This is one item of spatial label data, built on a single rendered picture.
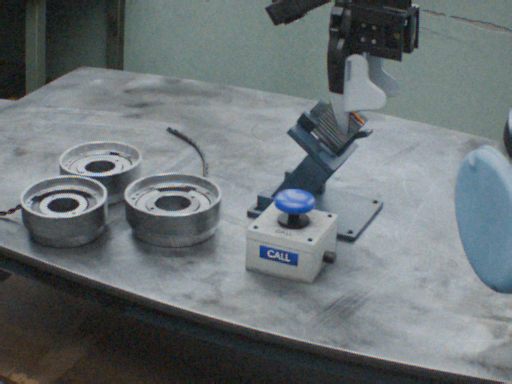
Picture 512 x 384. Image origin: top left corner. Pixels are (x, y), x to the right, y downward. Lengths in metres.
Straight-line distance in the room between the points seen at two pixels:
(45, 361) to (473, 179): 0.71
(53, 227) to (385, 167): 0.45
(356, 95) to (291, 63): 1.72
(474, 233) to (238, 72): 2.09
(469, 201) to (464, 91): 1.83
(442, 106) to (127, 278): 1.76
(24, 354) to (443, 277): 0.60
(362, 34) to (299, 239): 0.22
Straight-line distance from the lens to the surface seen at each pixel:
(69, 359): 1.14
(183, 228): 0.88
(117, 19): 2.81
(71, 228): 0.88
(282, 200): 0.83
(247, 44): 2.64
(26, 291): 1.30
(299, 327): 0.77
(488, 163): 0.59
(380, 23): 0.84
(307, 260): 0.82
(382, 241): 0.92
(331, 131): 0.92
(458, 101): 2.47
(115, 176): 0.97
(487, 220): 0.61
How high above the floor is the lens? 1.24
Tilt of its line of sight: 25 degrees down
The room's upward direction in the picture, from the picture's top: 2 degrees clockwise
